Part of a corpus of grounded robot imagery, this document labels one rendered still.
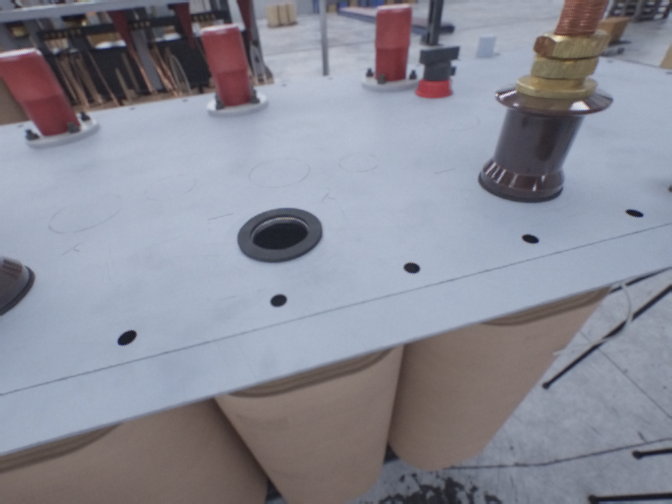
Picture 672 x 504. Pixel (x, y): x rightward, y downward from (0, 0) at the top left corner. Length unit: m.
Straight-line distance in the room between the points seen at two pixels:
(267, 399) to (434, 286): 0.35
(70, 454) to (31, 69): 0.60
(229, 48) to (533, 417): 1.79
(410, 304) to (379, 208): 0.13
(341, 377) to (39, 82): 0.69
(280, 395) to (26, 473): 0.37
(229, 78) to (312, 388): 0.56
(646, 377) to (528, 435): 0.71
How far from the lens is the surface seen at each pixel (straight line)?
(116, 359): 0.27
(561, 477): 1.80
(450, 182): 0.40
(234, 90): 0.69
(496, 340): 0.67
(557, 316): 0.70
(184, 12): 1.85
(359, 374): 0.54
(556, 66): 0.36
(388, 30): 0.75
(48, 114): 0.77
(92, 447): 0.63
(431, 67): 0.70
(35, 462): 0.67
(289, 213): 0.34
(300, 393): 0.54
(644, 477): 1.96
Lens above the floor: 1.55
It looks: 42 degrees down
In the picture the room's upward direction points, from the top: 6 degrees counter-clockwise
